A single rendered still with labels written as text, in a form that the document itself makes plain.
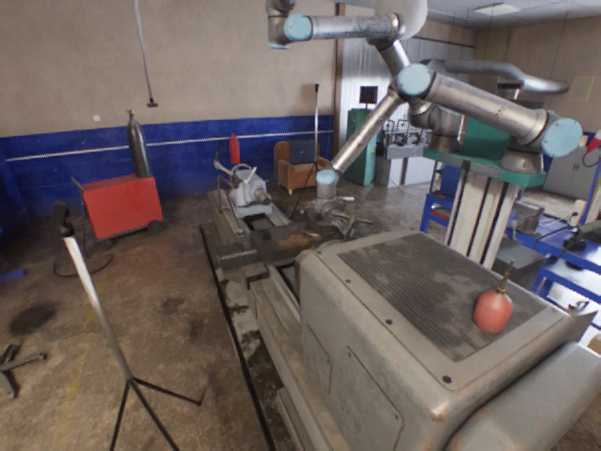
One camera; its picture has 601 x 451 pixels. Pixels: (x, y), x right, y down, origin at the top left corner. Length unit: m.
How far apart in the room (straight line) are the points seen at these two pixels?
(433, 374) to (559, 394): 0.26
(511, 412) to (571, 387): 0.16
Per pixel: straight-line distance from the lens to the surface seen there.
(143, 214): 4.24
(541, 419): 0.69
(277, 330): 1.31
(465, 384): 0.60
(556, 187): 7.78
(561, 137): 1.42
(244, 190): 2.15
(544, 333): 0.79
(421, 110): 1.91
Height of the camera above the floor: 1.78
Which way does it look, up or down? 26 degrees down
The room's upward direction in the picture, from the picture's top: straight up
